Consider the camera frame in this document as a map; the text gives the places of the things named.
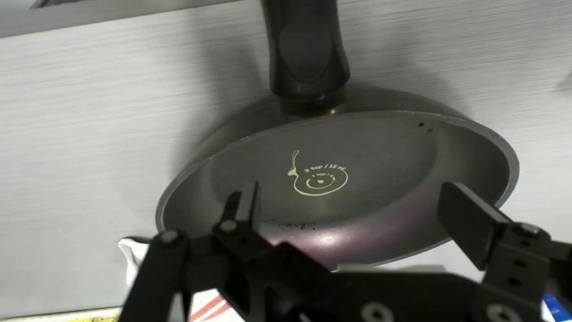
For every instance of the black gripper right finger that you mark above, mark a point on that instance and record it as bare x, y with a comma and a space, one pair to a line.
471, 230

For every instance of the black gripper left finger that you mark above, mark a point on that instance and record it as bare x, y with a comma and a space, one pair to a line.
167, 280

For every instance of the white towel red stripe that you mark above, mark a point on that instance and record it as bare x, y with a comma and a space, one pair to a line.
206, 307

